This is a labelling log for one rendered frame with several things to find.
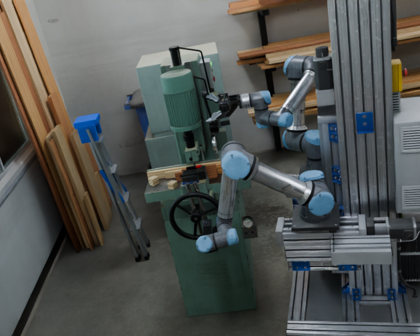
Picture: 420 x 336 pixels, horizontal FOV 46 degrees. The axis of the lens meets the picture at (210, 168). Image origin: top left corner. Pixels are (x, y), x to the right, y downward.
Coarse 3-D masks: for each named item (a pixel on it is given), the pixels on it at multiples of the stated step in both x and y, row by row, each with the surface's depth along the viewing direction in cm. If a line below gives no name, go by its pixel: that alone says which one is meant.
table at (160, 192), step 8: (160, 184) 285; (216, 184) 273; (240, 184) 273; (248, 184) 273; (152, 192) 277; (160, 192) 277; (168, 192) 276; (176, 192) 276; (216, 192) 275; (152, 200) 279; (160, 200) 279
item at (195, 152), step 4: (196, 144) 286; (192, 148) 281; (196, 148) 280; (188, 152) 278; (192, 152) 278; (196, 152) 278; (188, 156) 279; (196, 156) 279; (188, 160) 280; (192, 160) 280; (196, 160) 280
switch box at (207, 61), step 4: (200, 60) 296; (204, 60) 294; (208, 60) 292; (200, 64) 290; (208, 64) 289; (200, 68) 291; (208, 68) 290; (204, 72) 292; (208, 72) 291; (204, 76) 293; (208, 76) 292; (212, 76) 293; (212, 80) 293; (204, 84) 295; (212, 84) 294; (204, 88) 296; (208, 88) 296
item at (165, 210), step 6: (162, 204) 284; (204, 204) 279; (210, 204) 279; (162, 210) 281; (168, 210) 281; (180, 210) 281; (216, 210) 280; (234, 210) 280; (168, 216) 283; (174, 216) 283; (180, 216) 283; (186, 216) 282
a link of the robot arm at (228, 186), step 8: (224, 176) 227; (224, 184) 229; (232, 184) 228; (224, 192) 230; (232, 192) 230; (224, 200) 232; (232, 200) 232; (224, 208) 233; (232, 208) 234; (224, 216) 235; (232, 216) 237; (216, 224) 243
